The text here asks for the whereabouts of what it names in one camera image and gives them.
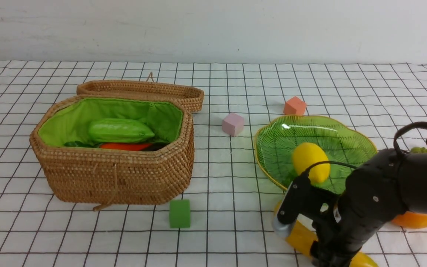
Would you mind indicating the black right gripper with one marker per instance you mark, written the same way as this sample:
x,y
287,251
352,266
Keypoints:
x,y
333,247

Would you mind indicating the yellow banana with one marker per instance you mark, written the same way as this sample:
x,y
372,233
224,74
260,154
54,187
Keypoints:
x,y
302,238

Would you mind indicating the orange mango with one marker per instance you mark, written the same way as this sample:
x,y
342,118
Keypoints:
x,y
411,220

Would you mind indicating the yellow lemon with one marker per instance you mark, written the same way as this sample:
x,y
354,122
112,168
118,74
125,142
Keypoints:
x,y
307,154

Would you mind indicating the purple mangosteen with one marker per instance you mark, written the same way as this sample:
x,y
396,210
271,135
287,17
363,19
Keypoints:
x,y
418,149

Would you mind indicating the orange carrot with green leaves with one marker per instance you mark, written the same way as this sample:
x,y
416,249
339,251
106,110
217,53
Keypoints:
x,y
115,146

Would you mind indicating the dark purple eggplant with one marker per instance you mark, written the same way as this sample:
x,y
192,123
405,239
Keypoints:
x,y
158,145

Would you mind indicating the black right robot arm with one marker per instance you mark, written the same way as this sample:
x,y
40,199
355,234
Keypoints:
x,y
390,184

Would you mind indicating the white checkered tablecloth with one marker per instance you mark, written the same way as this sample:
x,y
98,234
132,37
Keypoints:
x,y
231,199

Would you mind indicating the green glass leaf plate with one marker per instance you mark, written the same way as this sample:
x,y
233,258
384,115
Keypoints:
x,y
275,143

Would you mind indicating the orange foam cube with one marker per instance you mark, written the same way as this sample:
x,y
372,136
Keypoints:
x,y
295,106

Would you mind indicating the pink foam cube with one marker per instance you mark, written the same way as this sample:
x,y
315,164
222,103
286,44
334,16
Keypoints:
x,y
233,124

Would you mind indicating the green foam cube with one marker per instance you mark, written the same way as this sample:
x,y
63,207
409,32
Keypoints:
x,y
180,213

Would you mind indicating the woven wicker basket lid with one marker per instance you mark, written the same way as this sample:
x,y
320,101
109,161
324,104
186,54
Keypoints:
x,y
189,97

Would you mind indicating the woven wicker basket green lining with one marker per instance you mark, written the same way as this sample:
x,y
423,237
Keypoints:
x,y
78,172

